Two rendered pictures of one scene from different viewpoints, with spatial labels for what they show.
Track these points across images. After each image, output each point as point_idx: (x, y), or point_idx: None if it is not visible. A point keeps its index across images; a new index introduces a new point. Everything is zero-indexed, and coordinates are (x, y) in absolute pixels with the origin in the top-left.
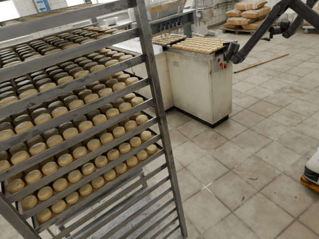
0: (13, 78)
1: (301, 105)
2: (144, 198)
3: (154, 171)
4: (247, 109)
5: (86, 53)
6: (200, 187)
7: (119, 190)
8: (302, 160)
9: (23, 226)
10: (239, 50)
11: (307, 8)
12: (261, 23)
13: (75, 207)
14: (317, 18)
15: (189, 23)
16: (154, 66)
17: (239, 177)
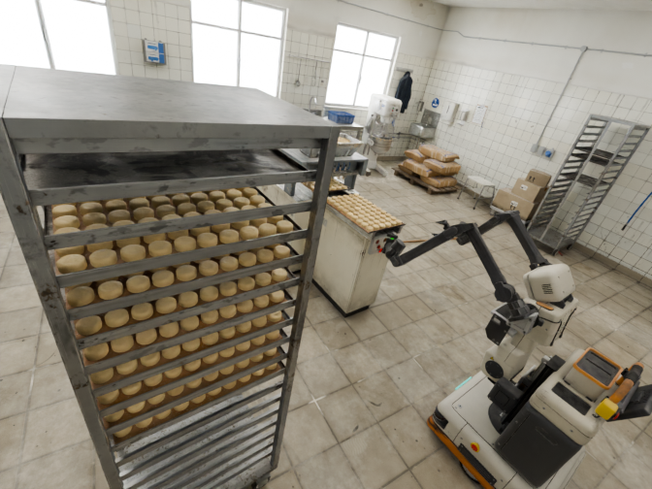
0: None
1: (457, 317)
2: (232, 401)
3: (266, 391)
4: (393, 303)
5: (244, 277)
6: (308, 400)
7: None
8: (438, 393)
9: (105, 445)
10: (403, 253)
11: (482, 244)
12: (435, 237)
13: (165, 425)
14: (489, 259)
15: (355, 173)
16: (307, 293)
17: (360, 397)
